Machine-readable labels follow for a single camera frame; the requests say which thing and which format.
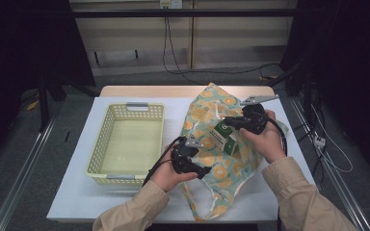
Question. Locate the cream perforated plastic basket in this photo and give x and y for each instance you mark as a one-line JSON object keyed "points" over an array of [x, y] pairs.
{"points": [[131, 144]]}

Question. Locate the white wall power socket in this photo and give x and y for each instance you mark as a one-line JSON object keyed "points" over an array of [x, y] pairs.
{"points": [[171, 3]]}

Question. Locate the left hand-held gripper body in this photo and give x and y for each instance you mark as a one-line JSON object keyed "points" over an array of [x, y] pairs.
{"points": [[183, 159]]}

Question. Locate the square green white medicine box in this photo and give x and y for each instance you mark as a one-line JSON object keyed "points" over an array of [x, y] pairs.
{"points": [[224, 138]]}

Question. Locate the person's left hand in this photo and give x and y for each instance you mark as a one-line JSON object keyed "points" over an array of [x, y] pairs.
{"points": [[167, 174]]}

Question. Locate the person's right hand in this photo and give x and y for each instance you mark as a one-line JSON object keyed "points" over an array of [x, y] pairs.
{"points": [[269, 144]]}

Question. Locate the metal floor rail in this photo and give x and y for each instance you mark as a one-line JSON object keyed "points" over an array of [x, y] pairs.
{"points": [[22, 170], [334, 173]]}

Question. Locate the white power strip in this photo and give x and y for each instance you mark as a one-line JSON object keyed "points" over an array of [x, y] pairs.
{"points": [[320, 141]]}

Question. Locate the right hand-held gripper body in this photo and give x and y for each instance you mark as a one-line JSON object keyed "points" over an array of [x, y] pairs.
{"points": [[257, 118]]}

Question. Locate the black metal stand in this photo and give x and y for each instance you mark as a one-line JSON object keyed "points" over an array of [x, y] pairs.
{"points": [[43, 102]]}

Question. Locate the orange slice print cloth bag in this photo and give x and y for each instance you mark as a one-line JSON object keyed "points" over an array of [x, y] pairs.
{"points": [[221, 173]]}

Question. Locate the black horizontal bar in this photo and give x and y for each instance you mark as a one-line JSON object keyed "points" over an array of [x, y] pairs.
{"points": [[173, 13]]}

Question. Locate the white table mat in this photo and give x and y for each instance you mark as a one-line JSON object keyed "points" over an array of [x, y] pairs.
{"points": [[77, 199]]}

